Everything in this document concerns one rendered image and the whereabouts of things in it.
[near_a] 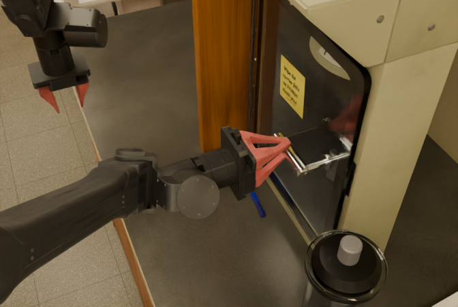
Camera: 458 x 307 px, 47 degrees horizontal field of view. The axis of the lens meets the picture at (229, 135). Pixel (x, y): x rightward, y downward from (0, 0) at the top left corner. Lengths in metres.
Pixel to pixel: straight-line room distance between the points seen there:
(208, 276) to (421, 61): 0.53
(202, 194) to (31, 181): 1.88
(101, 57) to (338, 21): 0.99
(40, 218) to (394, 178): 0.53
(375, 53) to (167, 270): 0.56
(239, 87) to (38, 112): 1.89
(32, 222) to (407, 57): 0.44
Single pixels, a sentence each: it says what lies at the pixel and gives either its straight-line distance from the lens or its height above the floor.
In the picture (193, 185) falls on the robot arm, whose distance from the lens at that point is 0.67.
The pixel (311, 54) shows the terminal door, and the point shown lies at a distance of 0.75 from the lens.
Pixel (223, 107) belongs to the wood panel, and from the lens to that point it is 1.08.
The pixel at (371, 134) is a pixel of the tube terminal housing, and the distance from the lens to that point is 0.72.
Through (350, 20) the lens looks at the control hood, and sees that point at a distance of 0.56.
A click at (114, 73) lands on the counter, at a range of 1.40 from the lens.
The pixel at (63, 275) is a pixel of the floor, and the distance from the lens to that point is 2.16.
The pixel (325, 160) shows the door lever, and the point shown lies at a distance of 0.79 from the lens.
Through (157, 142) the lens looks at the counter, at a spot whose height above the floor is 0.94.
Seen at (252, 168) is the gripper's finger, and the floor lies 1.22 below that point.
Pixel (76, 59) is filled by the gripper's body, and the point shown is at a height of 1.19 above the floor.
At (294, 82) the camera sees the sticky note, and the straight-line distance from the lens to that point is 0.82.
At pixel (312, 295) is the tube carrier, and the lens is 0.76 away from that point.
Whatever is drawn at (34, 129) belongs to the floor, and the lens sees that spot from 2.75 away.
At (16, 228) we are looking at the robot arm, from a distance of 0.46.
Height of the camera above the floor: 1.77
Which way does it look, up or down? 44 degrees down
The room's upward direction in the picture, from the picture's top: straight up
